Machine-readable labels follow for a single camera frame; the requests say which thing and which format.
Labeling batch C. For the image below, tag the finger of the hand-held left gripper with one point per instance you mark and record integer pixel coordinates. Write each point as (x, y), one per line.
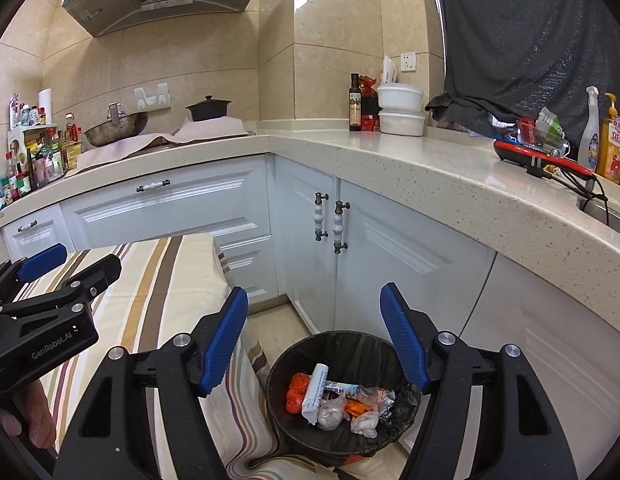
(97, 275)
(39, 262)

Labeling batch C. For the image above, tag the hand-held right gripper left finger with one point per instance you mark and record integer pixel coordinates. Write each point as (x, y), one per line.
(224, 345)

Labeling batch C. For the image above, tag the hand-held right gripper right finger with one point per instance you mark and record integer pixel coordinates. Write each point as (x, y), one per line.
(402, 340)

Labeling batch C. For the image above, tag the silver foil wrapper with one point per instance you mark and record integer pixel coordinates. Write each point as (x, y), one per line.
(380, 397)

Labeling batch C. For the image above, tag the trash bin with black liner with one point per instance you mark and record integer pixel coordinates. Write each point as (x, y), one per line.
(340, 355)

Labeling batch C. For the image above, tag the white sachet with print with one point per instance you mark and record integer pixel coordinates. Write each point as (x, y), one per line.
(342, 388)

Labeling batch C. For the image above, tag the orange white snack wrapper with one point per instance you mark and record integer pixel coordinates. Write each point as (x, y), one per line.
(359, 408)

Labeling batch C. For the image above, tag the large orange plastic bag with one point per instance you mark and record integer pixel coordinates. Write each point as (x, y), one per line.
(297, 385)

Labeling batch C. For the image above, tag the white tissue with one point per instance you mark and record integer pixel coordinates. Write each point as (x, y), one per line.
(365, 425)

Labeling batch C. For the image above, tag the clear plastic bag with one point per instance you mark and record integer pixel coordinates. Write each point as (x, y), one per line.
(332, 412)

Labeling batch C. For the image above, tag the long white wrapper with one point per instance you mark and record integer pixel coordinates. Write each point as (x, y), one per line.
(315, 392)

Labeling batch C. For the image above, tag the person's left hand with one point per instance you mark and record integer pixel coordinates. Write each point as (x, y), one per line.
(39, 415)

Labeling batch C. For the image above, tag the striped tablecloth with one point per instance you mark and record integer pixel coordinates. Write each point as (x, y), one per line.
(154, 285)

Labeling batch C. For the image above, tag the white kitchen cabinets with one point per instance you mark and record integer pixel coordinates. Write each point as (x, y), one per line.
(415, 270)

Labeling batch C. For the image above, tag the cluster of condiment bottles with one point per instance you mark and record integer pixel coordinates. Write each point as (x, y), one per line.
(44, 160)

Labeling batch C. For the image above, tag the beige cloth under wok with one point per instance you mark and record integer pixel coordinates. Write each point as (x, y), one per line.
(119, 154)

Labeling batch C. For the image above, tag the white spice rack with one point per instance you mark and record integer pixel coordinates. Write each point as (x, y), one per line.
(19, 135)

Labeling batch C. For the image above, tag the steel wok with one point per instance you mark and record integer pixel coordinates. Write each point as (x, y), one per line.
(114, 132)

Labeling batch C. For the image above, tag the white paper towel roll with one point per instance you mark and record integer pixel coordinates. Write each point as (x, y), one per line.
(45, 105)

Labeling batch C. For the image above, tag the beige cloth under pot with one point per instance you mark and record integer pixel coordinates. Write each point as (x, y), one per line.
(214, 130)

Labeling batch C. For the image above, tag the black pot with lid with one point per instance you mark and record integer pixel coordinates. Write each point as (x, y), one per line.
(208, 110)

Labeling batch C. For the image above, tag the white lidded bowl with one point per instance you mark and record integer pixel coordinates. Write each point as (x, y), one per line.
(400, 97)
(402, 123)

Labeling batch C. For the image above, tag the red power strip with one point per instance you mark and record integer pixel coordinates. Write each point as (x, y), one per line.
(520, 152)

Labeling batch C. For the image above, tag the dark glass bottle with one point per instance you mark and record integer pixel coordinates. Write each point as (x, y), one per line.
(356, 107)

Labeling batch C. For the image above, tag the steel sink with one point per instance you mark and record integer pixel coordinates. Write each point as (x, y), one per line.
(610, 215)

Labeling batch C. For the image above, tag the clear bag of packets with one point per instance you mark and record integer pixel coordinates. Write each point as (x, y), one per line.
(545, 130)

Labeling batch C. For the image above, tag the white paper packet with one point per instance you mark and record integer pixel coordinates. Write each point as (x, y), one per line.
(388, 70)

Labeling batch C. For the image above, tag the white spray bottle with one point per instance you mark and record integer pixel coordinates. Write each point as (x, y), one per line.
(590, 140)

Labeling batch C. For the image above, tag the yellow pump soap bottle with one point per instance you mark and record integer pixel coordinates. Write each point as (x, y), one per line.
(614, 150)

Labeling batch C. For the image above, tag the dark grey cloth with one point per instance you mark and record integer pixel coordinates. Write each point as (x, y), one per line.
(530, 35)

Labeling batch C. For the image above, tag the white wall socket with covers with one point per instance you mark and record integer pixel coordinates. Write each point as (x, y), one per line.
(152, 96)

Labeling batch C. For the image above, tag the white wall outlet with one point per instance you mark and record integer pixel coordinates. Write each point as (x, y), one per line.
(409, 61)

